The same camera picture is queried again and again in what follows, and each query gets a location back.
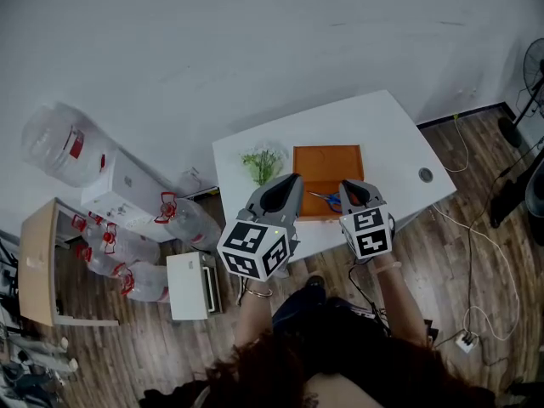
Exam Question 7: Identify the green and white flower bunch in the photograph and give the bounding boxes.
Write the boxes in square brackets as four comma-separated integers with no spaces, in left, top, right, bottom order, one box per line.
[239,139,286,187]

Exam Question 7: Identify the white water dispenser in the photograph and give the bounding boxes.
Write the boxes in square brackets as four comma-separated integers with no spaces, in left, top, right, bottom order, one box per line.
[80,148,180,244]

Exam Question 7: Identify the person's right forearm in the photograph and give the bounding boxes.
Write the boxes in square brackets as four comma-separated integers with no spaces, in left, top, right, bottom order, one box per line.
[368,253,428,348]

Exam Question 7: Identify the person's dark trousers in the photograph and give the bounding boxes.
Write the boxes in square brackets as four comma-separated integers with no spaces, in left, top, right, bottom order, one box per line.
[271,285,394,377]

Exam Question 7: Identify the white power strip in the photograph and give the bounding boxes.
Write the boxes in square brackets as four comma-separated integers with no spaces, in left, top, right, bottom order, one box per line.
[455,331,480,354]

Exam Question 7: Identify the white box appliance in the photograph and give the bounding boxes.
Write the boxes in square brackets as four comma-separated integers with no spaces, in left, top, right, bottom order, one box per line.
[166,251,224,322]

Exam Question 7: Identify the long white cable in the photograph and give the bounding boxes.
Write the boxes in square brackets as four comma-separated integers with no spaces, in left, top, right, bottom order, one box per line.
[432,201,522,342]

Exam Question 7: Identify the black standing fan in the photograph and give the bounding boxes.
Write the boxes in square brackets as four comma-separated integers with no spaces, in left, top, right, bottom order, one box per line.
[496,37,544,149]

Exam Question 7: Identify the blue-handled scissors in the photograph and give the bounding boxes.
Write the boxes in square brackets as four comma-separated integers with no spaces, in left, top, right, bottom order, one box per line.
[307,190,343,213]

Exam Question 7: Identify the pale wrist bangle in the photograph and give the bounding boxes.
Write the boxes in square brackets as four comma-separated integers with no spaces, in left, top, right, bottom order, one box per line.
[367,260,403,275]

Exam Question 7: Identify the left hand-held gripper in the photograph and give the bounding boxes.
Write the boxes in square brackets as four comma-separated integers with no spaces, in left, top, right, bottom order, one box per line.
[216,173,305,281]

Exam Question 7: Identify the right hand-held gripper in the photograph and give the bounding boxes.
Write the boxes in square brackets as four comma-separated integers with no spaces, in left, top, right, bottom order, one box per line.
[338,179,395,261]

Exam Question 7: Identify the black equipment stand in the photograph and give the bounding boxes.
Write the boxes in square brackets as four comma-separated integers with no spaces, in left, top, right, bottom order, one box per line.
[488,136,544,247]

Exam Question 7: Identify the orange container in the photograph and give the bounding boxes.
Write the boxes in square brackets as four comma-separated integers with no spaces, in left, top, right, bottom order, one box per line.
[292,144,366,224]

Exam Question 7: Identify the light wooden cabinet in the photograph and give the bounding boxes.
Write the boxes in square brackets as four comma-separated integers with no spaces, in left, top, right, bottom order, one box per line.
[18,197,121,329]

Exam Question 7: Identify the large clear water jug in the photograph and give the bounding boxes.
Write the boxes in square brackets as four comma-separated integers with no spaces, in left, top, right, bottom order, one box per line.
[20,101,119,189]

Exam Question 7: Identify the short white charger cable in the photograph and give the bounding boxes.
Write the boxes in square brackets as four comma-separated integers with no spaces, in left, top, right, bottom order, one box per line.
[441,115,471,174]

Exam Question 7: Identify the person's left forearm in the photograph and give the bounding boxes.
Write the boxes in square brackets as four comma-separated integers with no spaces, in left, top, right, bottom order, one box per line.
[233,272,275,356]

